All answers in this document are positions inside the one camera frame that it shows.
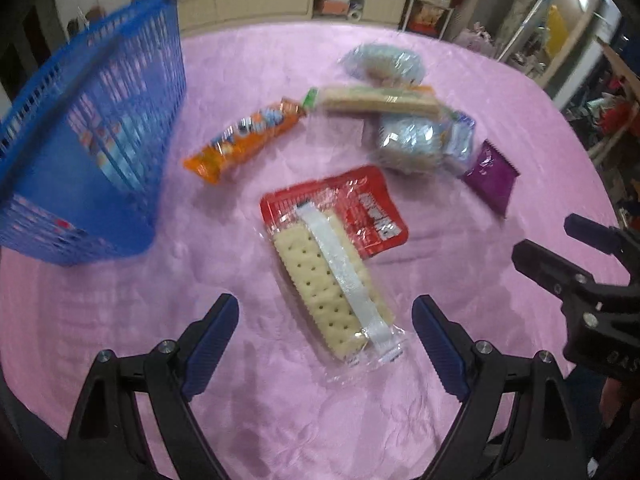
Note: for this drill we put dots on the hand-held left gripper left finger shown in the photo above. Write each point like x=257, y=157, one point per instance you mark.
x=212, y=345

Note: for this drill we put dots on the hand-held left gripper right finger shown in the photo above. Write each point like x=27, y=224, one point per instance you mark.
x=440, y=350

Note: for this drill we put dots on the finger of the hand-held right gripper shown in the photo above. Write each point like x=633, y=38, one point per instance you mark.
x=545, y=267
x=590, y=230

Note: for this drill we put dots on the clear cracker packet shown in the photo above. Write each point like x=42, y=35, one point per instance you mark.
x=315, y=285

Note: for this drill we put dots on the red snack packet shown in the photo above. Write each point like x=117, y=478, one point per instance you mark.
x=367, y=200

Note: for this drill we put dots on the green-edged cracker packet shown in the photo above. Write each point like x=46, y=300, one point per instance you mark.
x=370, y=100

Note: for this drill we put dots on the blue plastic basket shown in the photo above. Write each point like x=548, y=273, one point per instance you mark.
x=125, y=110

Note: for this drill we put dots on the purple snack packet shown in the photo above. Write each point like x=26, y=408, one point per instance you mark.
x=490, y=177

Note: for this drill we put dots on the pink tablecloth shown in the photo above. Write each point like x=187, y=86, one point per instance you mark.
x=310, y=425

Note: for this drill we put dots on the blue and white snack packet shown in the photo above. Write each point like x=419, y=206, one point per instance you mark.
x=460, y=140

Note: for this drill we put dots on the pale blue round snack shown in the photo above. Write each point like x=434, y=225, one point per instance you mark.
x=385, y=62
x=410, y=142

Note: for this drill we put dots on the arched standing mirror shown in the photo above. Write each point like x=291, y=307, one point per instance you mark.
x=575, y=25

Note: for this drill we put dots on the orange snack packet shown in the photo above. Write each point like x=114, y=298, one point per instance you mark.
x=240, y=140

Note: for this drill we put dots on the pink bag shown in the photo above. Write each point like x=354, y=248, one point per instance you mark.
x=475, y=39

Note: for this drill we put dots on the white metal rack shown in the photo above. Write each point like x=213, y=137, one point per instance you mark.
x=425, y=5

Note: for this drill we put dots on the white tape roll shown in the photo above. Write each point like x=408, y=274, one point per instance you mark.
x=356, y=14

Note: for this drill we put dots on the orange box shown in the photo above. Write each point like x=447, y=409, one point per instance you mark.
x=334, y=7

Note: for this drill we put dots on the beige TV cabinet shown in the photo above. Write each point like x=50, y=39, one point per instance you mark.
x=250, y=0

